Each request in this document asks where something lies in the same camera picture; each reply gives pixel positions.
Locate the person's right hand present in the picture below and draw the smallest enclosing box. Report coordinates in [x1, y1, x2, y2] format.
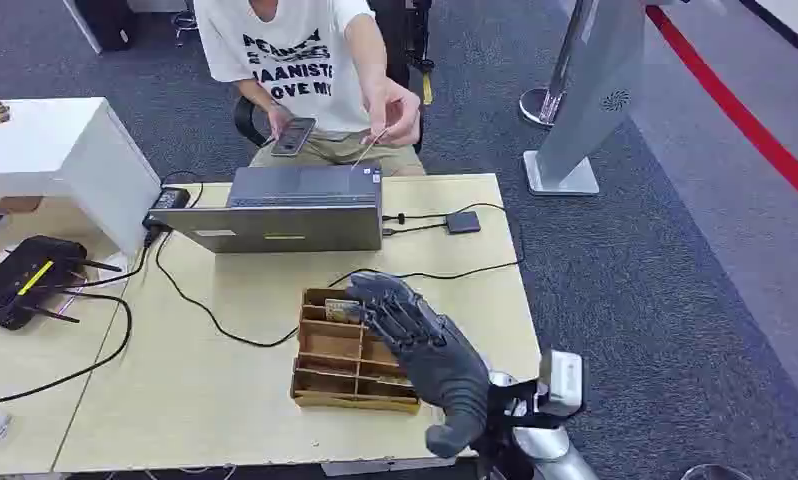
[266, 102, 298, 142]

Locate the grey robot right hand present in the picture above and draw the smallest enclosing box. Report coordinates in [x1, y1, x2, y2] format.
[345, 271, 492, 460]

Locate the person's left hand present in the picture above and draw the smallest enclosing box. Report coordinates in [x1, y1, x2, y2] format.
[365, 78, 422, 148]

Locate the dark smartphone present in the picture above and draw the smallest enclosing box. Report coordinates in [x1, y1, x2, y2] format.
[270, 117, 317, 158]

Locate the gold card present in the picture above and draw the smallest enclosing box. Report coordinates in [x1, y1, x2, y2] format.
[351, 127, 390, 170]
[324, 299, 363, 325]

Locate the person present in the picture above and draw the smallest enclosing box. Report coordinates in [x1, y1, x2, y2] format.
[193, 0, 427, 178]

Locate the wooden card box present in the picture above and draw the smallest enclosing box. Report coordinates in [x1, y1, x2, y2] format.
[290, 288, 421, 416]

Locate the grey laptop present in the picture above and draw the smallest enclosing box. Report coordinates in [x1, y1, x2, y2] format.
[148, 164, 384, 254]

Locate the small black hub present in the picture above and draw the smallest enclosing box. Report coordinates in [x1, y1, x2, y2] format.
[445, 211, 482, 235]

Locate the black power adapter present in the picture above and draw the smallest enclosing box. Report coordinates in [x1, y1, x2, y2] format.
[152, 187, 192, 211]

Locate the black cabinet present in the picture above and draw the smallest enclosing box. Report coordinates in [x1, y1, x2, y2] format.
[64, 0, 139, 54]

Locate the grey kiosk stand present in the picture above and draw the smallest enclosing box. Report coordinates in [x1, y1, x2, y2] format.
[523, 0, 649, 197]

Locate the white cabinet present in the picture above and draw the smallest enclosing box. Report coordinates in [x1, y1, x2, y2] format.
[0, 97, 163, 258]

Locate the black router with antennas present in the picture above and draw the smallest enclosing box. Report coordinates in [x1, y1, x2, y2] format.
[0, 235, 123, 331]

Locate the red floor tape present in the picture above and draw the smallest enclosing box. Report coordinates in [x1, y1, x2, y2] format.
[645, 5, 798, 217]

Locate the short black hub cable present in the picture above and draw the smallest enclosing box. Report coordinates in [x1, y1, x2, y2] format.
[381, 211, 450, 238]

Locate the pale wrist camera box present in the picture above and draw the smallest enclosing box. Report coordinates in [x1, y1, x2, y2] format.
[538, 349, 584, 417]

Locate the chrome stanchion post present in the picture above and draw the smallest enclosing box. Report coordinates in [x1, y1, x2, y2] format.
[519, 0, 592, 127]

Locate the long black cable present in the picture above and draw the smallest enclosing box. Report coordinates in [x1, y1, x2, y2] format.
[152, 201, 526, 348]

